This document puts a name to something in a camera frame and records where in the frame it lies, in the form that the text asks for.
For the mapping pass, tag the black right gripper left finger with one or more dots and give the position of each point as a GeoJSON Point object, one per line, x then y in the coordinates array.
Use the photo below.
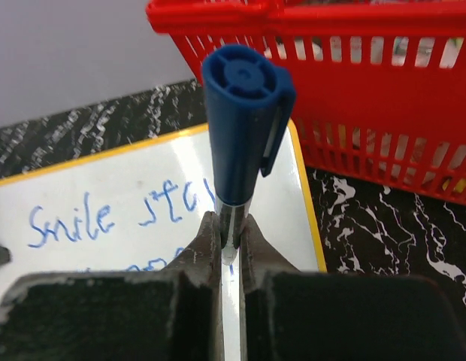
{"type": "Point", "coordinates": [170, 314]}

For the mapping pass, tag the red plastic shopping basket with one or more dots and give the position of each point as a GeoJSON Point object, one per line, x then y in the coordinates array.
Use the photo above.
{"type": "Point", "coordinates": [381, 86]}

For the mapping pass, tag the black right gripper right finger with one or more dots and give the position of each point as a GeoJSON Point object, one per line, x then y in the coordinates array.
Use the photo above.
{"type": "Point", "coordinates": [288, 314]}

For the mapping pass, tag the yellow framed whiteboard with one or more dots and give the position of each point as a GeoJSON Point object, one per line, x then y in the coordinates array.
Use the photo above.
{"type": "Point", "coordinates": [136, 208]}

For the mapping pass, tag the white blue whiteboard marker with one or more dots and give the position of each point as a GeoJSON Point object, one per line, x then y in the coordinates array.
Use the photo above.
{"type": "Point", "coordinates": [248, 102]}

